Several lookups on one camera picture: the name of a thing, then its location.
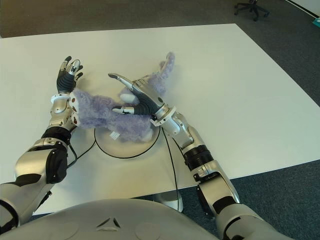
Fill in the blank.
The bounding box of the black office chair base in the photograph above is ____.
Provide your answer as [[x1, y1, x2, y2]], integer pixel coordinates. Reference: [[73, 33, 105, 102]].
[[233, 0, 270, 22]]

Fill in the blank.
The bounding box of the white plate black rim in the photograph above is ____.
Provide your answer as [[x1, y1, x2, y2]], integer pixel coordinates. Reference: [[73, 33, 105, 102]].
[[94, 122, 161, 159]]

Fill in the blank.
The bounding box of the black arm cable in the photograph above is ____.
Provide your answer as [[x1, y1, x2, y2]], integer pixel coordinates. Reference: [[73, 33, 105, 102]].
[[65, 129, 96, 168], [159, 126, 181, 212]]

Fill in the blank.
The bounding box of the purple plush bunny doll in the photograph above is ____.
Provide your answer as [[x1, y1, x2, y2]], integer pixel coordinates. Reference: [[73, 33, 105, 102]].
[[68, 51, 176, 144]]

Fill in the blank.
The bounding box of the silver robot leg part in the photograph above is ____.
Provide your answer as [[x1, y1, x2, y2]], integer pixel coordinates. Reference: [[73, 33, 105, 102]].
[[147, 191, 185, 213]]

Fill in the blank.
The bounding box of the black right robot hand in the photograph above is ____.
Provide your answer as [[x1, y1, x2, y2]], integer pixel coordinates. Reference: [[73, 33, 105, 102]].
[[107, 72, 168, 118]]

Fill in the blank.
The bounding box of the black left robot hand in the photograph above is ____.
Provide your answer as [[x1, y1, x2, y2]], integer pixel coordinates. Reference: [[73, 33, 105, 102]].
[[56, 55, 85, 97]]

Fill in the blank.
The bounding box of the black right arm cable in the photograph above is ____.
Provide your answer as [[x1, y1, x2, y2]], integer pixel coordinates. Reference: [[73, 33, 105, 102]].
[[159, 126, 181, 212]]

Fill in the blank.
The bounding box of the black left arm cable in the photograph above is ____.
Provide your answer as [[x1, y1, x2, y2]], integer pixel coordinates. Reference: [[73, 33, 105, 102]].
[[65, 129, 96, 168]]

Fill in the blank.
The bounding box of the silver robot torso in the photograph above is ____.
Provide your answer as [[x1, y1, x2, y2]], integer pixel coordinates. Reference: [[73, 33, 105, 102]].
[[0, 198, 221, 240]]

